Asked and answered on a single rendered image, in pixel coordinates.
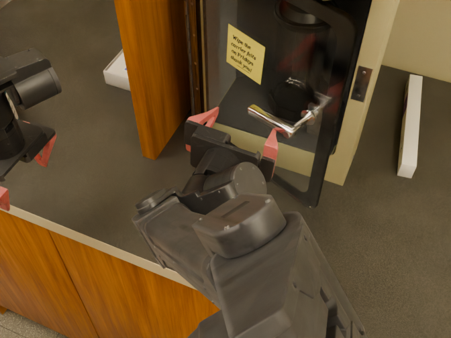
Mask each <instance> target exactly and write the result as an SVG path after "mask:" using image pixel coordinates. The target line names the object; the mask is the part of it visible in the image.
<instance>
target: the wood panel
mask: <svg viewBox="0 0 451 338"><path fill-rule="evenodd" d="M114 3H115V10H116V14H117V21H118V26H119V32H120V36H121V43H122V47H123V54H124V58H125V62H126V69H127V73H128V80H129V84H130V90H131V94H132V101H133V106H134V112H135V116H136V123H137V127H138V134H139V138H140V145H141V149H142V155H143V156H144V157H147V158H150V159H152V160H156V159H157V157H158V156H159V154H160V153H161V151H162V150H163V148H164V147H165V145H166V144H167V143H168V141H169V139H170V138H171V137H172V135H173V133H174V132H175V131H176V130H177V128H178V126H179V125H180V124H181V122H182V121H183V119H184V118H185V116H186V115H187V113H188V112H189V111H190V109H191V94H190V84H189V64H188V54H187V35H186V25H185V6H184V0H114Z"/></svg>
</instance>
